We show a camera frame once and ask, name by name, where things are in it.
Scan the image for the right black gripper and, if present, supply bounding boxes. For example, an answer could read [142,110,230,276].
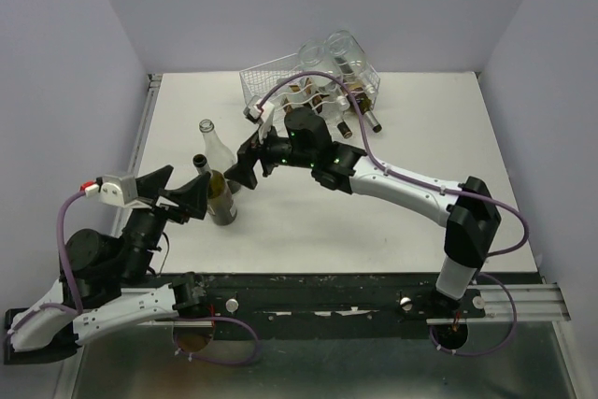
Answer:
[224,116,316,191]

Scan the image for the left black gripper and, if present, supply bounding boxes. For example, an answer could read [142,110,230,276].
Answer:
[121,166,212,283]

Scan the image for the frosted clear tall bottle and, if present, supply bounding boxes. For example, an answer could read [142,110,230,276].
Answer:
[199,119,236,174]

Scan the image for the dark wine bottle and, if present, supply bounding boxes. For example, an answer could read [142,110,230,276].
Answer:
[192,154,237,226]

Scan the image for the clear bottle black cap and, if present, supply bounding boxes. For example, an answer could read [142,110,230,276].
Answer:
[311,93,352,139]

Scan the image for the clear bottle silver cap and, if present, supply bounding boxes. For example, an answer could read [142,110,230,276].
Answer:
[298,39,350,111]

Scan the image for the green wine bottle brown label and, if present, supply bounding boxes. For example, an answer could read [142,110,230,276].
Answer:
[353,90,382,134]

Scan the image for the clear round bottle back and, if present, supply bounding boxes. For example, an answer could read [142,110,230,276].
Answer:
[325,30,378,97]

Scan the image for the small bottle brown label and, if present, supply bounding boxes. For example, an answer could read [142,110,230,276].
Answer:
[280,84,313,115]

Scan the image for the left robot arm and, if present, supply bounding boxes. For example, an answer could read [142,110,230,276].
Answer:
[3,165,210,365]

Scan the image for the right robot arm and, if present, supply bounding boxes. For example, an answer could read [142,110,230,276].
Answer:
[225,107,502,317]

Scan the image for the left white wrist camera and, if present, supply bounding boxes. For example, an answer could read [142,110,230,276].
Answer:
[99,173,137,207]

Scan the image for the white wire wine rack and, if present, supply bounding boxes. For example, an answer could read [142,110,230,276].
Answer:
[240,51,380,109]

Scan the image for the black mounting rail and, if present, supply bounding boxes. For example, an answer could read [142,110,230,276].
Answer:
[153,270,543,342]

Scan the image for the aluminium extrusion rail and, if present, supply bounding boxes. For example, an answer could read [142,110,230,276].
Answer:
[473,284,571,323]

